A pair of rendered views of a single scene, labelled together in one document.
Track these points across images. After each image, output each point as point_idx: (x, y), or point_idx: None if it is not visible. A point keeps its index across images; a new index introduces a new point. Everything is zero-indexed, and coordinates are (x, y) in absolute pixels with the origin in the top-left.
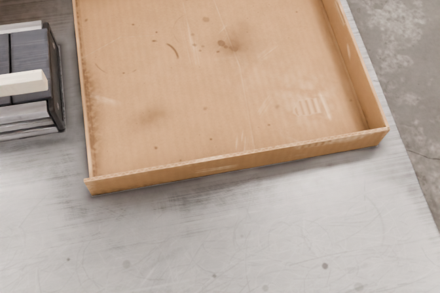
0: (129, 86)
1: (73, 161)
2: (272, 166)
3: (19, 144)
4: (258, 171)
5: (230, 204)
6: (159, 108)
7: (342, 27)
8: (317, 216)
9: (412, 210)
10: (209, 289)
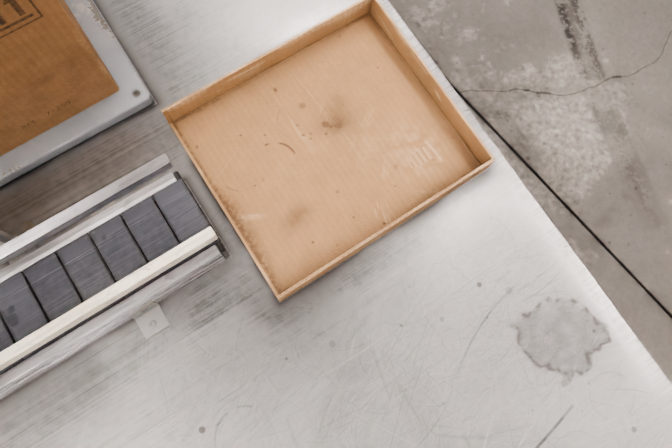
0: (266, 196)
1: (251, 280)
2: (411, 220)
3: (198, 283)
4: (402, 229)
5: (391, 265)
6: (299, 206)
7: (426, 75)
8: (460, 248)
9: (529, 214)
10: (401, 337)
